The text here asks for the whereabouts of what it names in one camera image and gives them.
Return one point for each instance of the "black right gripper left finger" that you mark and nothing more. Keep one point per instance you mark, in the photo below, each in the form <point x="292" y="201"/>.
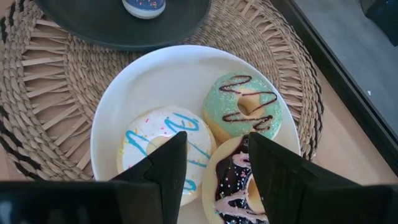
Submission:
<point x="168" y="174"/>

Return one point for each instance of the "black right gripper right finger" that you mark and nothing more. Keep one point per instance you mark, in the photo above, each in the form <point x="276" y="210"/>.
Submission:
<point x="280" y="180"/>

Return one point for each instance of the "white donut blue drizzle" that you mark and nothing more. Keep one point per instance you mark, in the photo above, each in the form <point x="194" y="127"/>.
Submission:
<point x="155" y="130"/>

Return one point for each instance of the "chocolate donut pink drizzle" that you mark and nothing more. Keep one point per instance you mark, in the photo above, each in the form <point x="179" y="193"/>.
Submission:
<point x="230" y="174"/>

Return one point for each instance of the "green donut chocolate drizzle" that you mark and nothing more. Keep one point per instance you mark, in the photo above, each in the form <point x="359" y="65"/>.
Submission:
<point x="217" y="102"/>

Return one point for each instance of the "small blue-purple sprinkled donut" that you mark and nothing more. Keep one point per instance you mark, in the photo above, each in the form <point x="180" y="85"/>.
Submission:
<point x="143" y="7"/>

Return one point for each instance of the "white round plate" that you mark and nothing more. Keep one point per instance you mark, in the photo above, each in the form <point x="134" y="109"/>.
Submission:
<point x="161" y="81"/>

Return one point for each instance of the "round woven straw placemat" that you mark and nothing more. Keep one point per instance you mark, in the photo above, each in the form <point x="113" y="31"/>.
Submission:
<point x="46" y="93"/>

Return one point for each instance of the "black round plate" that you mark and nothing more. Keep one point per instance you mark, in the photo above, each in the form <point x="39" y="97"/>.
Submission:
<point x="109" y="28"/>

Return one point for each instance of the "black aluminium table frame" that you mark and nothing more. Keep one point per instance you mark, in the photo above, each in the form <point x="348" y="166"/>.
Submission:
<point x="342" y="77"/>

